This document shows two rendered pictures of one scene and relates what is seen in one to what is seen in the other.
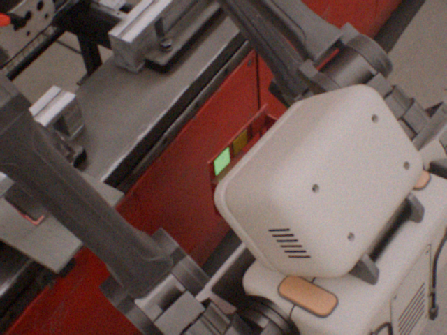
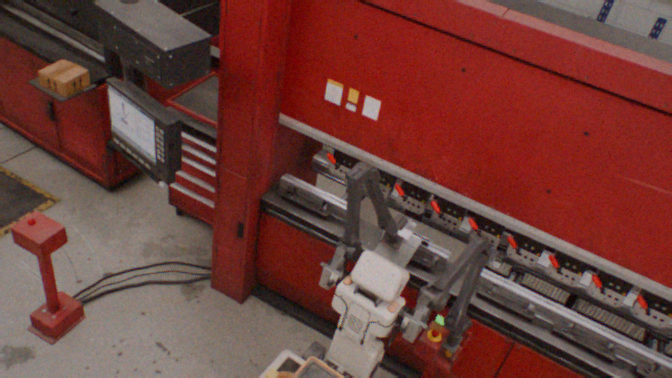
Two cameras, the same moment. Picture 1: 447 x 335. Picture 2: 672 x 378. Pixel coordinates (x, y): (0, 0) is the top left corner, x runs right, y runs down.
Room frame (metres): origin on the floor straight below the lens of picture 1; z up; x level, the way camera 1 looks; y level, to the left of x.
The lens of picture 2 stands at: (-0.22, -1.82, 3.28)
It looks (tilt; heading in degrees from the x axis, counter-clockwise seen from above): 40 degrees down; 73
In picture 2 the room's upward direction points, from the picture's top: 12 degrees clockwise
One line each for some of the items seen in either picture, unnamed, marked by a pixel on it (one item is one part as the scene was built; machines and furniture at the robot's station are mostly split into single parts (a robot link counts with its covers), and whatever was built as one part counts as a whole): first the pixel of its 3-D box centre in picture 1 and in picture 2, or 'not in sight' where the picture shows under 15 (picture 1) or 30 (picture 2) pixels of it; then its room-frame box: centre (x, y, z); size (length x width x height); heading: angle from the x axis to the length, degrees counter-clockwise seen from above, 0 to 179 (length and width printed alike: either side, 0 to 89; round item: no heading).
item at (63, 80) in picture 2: not in sight; (61, 76); (-1.00, 1.76, 1.04); 0.30 x 0.26 x 0.12; 137
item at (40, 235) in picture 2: not in sight; (47, 276); (-0.98, 0.70, 0.41); 0.25 x 0.20 x 0.83; 52
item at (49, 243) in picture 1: (33, 200); (397, 247); (0.82, 0.33, 1.00); 0.26 x 0.18 x 0.01; 52
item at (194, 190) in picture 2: not in sight; (219, 161); (-0.05, 1.65, 0.50); 0.50 x 0.50 x 1.00; 52
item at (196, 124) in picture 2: not in sight; (183, 133); (-0.27, 1.04, 1.18); 0.40 x 0.24 x 0.07; 142
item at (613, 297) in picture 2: not in sight; (610, 283); (1.68, -0.16, 1.26); 0.15 x 0.09 x 0.17; 142
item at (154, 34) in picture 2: not in sight; (155, 100); (-0.40, 0.82, 1.53); 0.51 x 0.25 x 0.85; 129
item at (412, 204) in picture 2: not in sight; (415, 194); (0.89, 0.46, 1.26); 0.15 x 0.09 x 0.17; 142
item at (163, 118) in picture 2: not in sight; (147, 129); (-0.43, 0.73, 1.42); 0.45 x 0.12 x 0.36; 129
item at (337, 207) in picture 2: not in sight; (319, 199); (0.48, 0.79, 0.92); 0.50 x 0.06 x 0.10; 142
